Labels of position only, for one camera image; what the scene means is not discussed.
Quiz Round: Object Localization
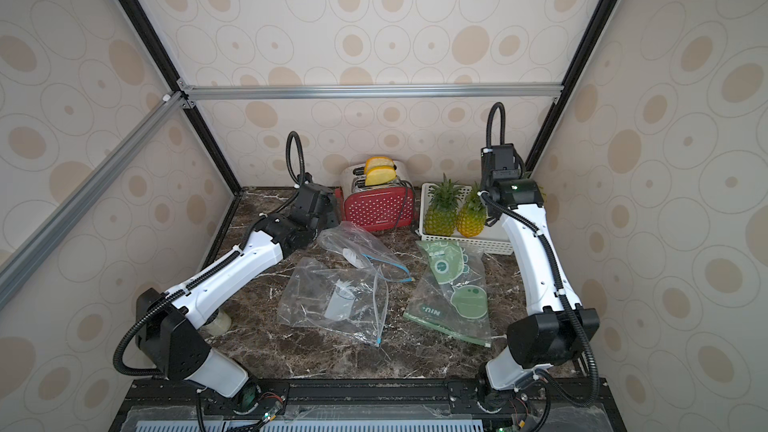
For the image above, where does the yellow toast slice rear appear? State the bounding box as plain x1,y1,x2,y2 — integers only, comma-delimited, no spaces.
364,156,396,174

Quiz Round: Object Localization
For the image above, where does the white perforated plastic basket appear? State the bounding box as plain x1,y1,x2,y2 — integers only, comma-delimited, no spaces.
417,182,514,255

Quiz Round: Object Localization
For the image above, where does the black toaster power cable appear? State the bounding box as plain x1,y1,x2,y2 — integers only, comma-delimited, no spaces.
395,179,421,232

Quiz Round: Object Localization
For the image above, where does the pineapple from green bag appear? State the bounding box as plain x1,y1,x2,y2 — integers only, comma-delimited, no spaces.
422,175,461,237

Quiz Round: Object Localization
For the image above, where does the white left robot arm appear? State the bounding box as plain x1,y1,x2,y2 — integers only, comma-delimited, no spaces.
113,131,340,413

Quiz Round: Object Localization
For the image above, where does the small glass seasoning jar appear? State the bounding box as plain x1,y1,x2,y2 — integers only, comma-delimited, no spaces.
201,309,232,337

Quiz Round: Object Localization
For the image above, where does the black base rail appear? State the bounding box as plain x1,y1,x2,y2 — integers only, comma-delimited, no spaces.
110,378,626,431

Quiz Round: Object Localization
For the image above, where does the clear bag blue zipper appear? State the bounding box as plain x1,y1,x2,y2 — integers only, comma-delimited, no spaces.
317,221,413,283

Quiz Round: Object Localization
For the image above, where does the yellow toast slice front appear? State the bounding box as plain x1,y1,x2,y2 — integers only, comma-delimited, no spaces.
365,166,397,187

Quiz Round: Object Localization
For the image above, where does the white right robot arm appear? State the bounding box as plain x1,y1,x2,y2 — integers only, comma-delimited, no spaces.
477,102,600,407

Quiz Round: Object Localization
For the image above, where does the red polka-dot toaster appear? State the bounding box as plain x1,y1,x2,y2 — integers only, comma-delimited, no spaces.
336,160,415,232

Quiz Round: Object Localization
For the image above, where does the yellow toast slice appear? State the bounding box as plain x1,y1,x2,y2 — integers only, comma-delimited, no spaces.
365,166,397,187
364,156,396,174

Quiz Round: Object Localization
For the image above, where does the green printed zip-top bag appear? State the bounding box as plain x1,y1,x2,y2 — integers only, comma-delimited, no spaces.
404,240,494,348

